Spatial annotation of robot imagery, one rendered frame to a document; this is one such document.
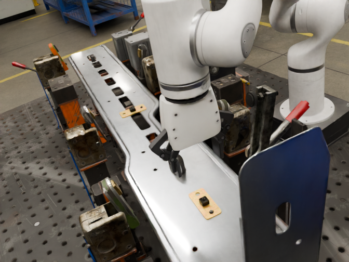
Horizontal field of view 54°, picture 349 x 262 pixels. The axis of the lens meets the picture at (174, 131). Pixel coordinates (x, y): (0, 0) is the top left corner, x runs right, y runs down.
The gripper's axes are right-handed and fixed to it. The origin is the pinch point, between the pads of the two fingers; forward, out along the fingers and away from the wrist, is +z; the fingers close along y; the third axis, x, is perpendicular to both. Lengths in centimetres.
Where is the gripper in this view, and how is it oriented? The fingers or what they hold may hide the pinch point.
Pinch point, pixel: (197, 159)
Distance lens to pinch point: 66.4
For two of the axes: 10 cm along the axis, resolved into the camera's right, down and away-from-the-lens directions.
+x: 4.2, 4.6, -7.8
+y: -8.9, 3.7, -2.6
